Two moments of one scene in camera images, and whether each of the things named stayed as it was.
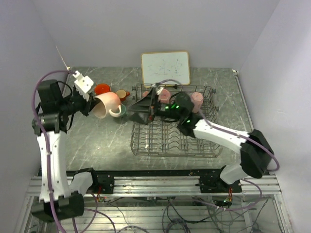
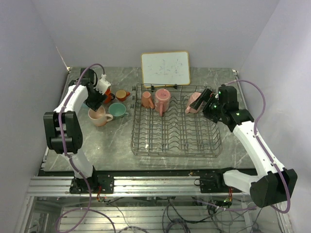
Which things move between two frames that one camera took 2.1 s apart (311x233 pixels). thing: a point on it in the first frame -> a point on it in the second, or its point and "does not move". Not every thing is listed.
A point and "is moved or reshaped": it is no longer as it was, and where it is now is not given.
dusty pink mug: x=164 y=96 does not move
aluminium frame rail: x=167 y=185 does not move
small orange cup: x=122 y=94 does not move
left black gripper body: x=77 y=102 -> x=94 y=102
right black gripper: x=144 y=105 -> x=205 y=95
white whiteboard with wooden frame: x=159 y=66 does not move
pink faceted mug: x=197 y=98 does not move
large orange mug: x=101 y=88 is moved or reshaped
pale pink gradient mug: x=105 y=103 -> x=99 y=117
